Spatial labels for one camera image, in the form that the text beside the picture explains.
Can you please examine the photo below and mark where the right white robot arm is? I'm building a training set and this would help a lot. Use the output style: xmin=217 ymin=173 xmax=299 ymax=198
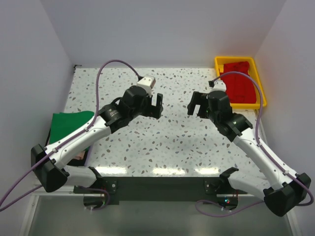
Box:
xmin=188 ymin=90 xmax=311 ymax=216

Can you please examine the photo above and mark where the green folded t shirt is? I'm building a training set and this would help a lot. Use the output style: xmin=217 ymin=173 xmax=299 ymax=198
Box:
xmin=48 ymin=111 xmax=94 ymax=144

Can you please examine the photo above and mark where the pink folded t shirt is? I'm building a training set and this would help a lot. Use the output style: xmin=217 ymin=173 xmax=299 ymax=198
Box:
xmin=74 ymin=150 xmax=86 ymax=161

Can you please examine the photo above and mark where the aluminium frame rail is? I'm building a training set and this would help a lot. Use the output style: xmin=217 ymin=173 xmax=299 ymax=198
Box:
xmin=18 ymin=181 xmax=74 ymax=236

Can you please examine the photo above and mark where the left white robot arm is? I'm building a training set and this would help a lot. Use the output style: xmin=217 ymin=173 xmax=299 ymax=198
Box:
xmin=31 ymin=86 xmax=163 ymax=193

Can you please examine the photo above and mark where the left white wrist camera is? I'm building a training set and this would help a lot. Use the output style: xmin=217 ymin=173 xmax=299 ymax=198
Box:
xmin=136 ymin=75 xmax=156 ymax=97

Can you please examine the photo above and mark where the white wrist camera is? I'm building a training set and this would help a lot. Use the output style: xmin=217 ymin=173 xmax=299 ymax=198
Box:
xmin=208 ymin=80 xmax=226 ymax=92
xmin=136 ymin=75 xmax=156 ymax=97

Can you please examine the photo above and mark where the yellow plastic bin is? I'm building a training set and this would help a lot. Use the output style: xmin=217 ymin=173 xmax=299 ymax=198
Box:
xmin=215 ymin=57 xmax=267 ymax=110

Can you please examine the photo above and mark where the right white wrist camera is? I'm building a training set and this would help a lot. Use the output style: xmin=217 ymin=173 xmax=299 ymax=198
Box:
xmin=208 ymin=80 xmax=226 ymax=92

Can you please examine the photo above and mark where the red t shirt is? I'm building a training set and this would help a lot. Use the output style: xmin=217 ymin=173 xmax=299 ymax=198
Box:
xmin=221 ymin=61 xmax=256 ymax=104

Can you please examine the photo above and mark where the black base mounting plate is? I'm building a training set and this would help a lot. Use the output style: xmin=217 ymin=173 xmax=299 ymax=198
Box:
xmin=73 ymin=177 xmax=236 ymax=206

